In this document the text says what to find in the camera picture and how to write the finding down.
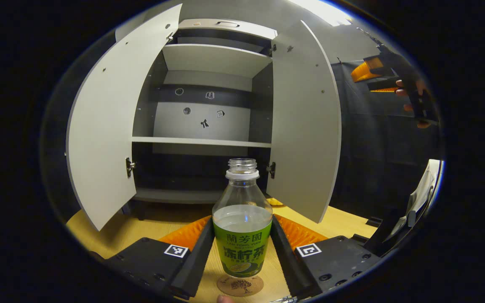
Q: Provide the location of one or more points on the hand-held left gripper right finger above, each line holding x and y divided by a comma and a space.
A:
291, 269

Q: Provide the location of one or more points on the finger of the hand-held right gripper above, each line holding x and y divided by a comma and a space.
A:
383, 89
366, 70

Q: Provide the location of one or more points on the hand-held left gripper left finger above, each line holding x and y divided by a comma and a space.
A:
192, 269

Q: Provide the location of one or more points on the round cork coaster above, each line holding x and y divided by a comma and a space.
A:
242, 287

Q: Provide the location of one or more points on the green label clear bottle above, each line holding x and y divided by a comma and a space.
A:
242, 248

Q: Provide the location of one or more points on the metal door hinge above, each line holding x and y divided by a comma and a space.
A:
272, 49
271, 170
169, 36
129, 167

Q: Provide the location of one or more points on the grey and white cabinet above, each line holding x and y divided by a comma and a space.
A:
263, 109

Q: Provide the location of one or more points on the white cabinet shelf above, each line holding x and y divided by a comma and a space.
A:
200, 142
213, 59

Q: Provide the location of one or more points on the white cabinet drawer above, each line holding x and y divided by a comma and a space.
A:
234, 28

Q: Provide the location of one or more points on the black backdrop cloth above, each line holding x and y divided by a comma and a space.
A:
377, 139

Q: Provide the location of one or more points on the white cloth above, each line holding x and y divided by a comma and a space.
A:
425, 189

